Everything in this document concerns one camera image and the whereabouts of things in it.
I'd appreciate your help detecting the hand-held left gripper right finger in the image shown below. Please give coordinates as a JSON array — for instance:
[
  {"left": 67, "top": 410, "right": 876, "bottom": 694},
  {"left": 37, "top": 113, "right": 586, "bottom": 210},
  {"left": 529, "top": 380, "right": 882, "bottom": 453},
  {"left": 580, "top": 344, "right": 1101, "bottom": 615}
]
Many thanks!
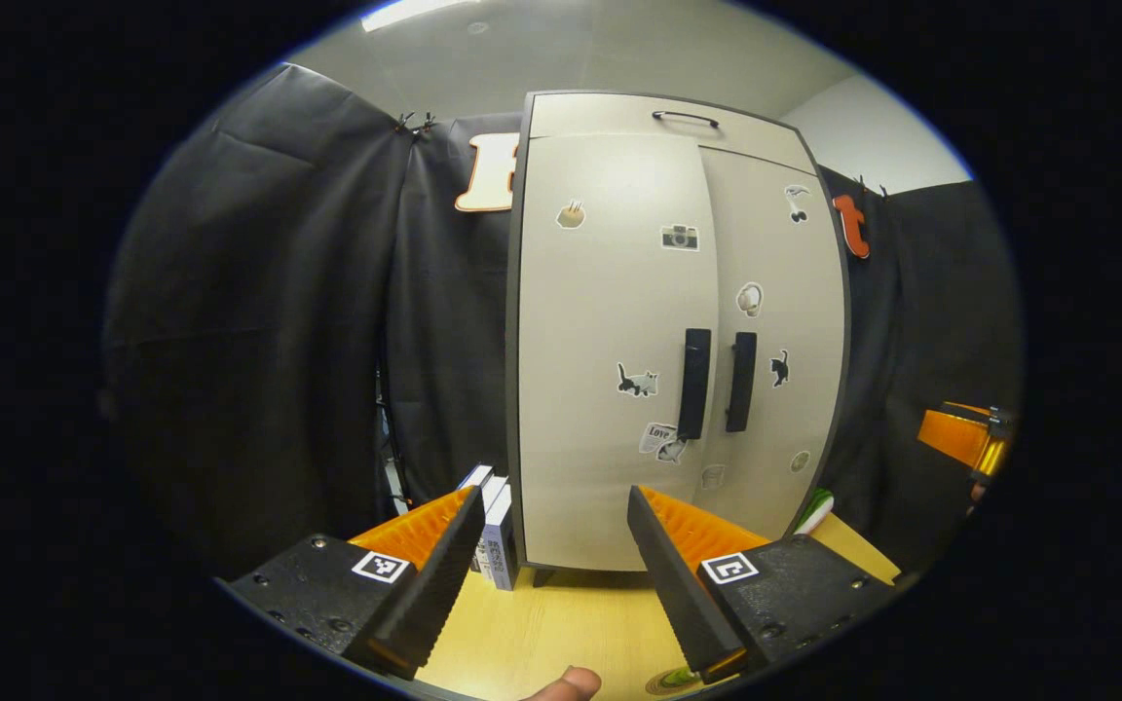
[{"left": 627, "top": 484, "right": 903, "bottom": 684}]

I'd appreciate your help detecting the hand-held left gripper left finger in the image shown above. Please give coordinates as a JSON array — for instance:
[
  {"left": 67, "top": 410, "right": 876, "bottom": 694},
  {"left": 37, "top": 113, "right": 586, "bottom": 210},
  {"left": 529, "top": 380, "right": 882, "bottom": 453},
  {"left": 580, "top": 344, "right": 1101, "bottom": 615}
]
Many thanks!
[{"left": 215, "top": 484, "right": 486, "bottom": 681}]

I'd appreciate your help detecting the round brown coaster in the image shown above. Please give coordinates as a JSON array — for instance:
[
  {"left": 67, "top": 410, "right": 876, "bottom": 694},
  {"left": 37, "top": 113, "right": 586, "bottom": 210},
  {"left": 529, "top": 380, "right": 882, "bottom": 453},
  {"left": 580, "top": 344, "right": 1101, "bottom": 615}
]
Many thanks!
[{"left": 644, "top": 670, "right": 708, "bottom": 698}]

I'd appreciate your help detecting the white cabinet door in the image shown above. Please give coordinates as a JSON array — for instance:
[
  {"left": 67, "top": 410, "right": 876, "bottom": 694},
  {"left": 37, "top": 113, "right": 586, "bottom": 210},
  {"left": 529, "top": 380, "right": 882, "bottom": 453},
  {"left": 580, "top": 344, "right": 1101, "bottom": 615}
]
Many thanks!
[
  {"left": 519, "top": 131, "right": 723, "bottom": 572},
  {"left": 697, "top": 146, "right": 846, "bottom": 541}
]

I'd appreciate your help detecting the white and grey cabinet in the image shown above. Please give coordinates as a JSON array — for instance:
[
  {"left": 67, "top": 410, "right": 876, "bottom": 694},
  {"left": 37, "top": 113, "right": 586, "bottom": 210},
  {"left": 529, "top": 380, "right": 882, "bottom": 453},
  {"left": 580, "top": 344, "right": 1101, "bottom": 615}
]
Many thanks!
[{"left": 505, "top": 90, "right": 852, "bottom": 589}]

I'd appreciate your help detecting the white cabinet drawer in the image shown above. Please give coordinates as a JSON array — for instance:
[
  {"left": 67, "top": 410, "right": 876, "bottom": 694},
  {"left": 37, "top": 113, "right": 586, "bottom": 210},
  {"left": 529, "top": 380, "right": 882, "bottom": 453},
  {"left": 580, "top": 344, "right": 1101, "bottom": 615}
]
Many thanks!
[{"left": 527, "top": 92, "right": 820, "bottom": 176}]

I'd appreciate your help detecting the grey blue book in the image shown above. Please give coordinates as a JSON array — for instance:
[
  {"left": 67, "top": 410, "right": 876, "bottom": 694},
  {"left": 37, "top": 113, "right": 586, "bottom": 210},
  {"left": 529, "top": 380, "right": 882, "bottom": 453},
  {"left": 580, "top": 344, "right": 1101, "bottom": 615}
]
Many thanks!
[{"left": 481, "top": 484, "right": 521, "bottom": 592}]

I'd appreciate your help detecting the green and white striped object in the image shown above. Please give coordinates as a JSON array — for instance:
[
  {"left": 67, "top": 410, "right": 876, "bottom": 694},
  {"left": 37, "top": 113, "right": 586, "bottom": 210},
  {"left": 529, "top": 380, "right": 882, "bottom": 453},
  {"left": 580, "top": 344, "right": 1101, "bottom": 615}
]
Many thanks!
[{"left": 795, "top": 487, "right": 835, "bottom": 536}]

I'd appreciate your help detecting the black door handle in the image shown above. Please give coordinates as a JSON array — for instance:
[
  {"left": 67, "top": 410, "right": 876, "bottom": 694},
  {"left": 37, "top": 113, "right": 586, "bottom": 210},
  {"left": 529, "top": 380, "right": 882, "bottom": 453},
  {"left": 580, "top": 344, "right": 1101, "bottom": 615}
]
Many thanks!
[
  {"left": 676, "top": 328, "right": 713, "bottom": 441},
  {"left": 725, "top": 331, "right": 759, "bottom": 433}
]

